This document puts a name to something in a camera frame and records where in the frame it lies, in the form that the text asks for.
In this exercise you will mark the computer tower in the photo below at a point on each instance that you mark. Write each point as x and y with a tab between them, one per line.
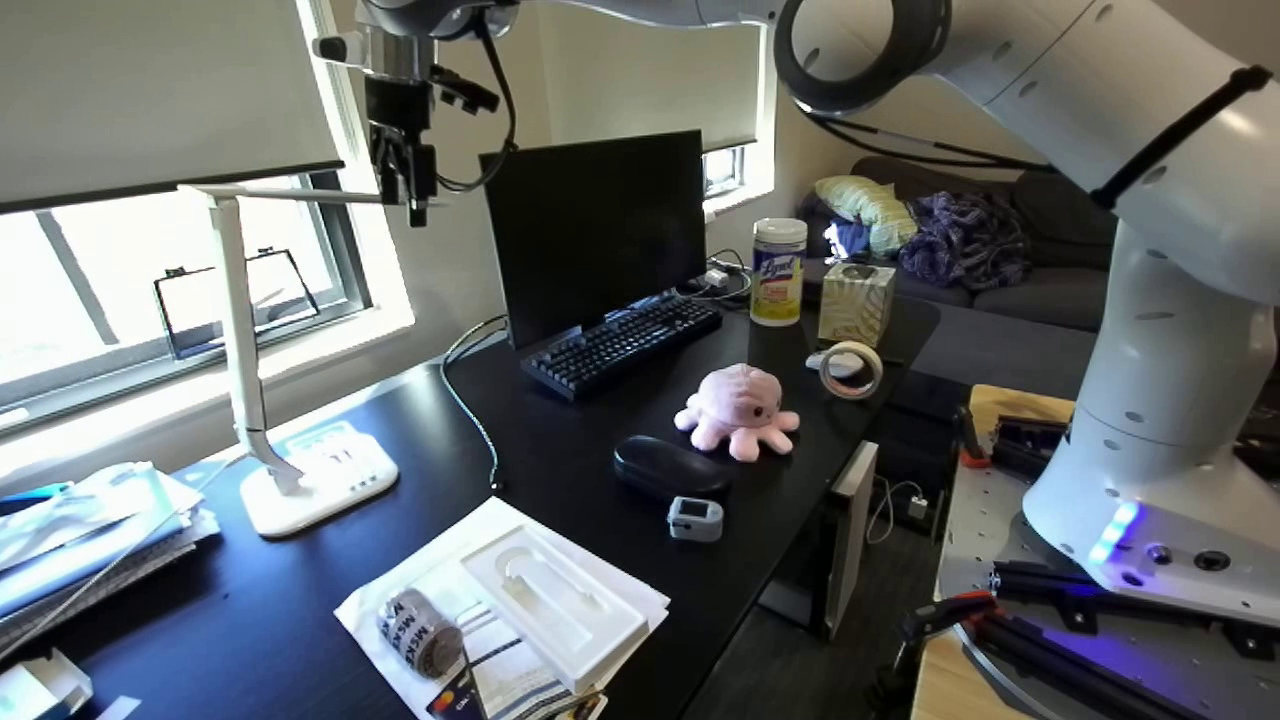
835	545

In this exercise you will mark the purple knitted blanket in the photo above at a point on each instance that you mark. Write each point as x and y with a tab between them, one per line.
965	240

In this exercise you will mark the roll of beige tape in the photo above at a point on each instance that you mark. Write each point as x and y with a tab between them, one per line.
872	378

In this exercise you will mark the large white roller blind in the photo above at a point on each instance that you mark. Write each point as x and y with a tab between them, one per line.
150	90

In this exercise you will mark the grey pulse oximeter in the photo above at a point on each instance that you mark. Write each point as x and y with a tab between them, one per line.
695	518

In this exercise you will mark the black payment card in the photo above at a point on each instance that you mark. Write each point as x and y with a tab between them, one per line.
455	702

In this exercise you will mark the orange and black clamp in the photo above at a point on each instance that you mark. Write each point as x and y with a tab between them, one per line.
970	440

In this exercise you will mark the small window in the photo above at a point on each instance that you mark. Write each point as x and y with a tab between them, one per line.
725	170

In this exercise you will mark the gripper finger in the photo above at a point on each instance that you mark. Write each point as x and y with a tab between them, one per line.
389	165
422	185

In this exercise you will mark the pink octopus plush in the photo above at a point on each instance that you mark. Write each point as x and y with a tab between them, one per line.
742	405

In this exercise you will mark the yellow wipes canister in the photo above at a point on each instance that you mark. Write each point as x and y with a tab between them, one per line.
778	275

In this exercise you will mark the dark grey couch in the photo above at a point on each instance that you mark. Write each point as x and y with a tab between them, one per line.
1040	300

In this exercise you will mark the black keyboard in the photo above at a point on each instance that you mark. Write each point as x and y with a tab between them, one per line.
620	342

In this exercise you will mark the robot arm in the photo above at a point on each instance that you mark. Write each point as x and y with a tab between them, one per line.
1150	350

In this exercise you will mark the large window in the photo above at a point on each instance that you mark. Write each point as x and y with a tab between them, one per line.
90	300

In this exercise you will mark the white desk lamp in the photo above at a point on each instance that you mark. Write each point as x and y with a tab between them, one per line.
245	340

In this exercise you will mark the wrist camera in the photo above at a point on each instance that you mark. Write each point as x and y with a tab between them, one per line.
466	90

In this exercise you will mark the light green pillow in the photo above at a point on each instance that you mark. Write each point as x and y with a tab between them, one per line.
872	208

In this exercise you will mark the small white cardboard box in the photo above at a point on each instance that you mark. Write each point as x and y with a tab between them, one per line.
40	688

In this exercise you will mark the red and black clamp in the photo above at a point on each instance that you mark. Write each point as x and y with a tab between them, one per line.
930	625

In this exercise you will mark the patterned tissue box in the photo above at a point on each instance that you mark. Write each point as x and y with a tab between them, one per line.
856	305

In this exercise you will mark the clear window-mounted tray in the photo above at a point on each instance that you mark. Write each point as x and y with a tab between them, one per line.
235	305

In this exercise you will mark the heap of white papers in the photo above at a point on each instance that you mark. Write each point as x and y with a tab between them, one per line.
480	540

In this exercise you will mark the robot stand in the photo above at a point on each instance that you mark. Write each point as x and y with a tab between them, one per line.
985	530

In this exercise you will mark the black glasses case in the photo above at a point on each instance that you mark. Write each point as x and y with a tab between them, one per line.
668	467

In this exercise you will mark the stack of papers and folders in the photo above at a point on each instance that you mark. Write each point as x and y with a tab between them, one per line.
90	530

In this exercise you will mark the small white roller blind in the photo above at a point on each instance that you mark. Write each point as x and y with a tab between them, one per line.
650	80

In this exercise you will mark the white plastic packaging tray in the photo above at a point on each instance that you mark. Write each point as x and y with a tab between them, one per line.
555	605

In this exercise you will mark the black monitor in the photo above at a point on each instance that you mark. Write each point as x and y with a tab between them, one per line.
595	235

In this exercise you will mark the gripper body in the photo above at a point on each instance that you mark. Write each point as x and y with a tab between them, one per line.
397	103

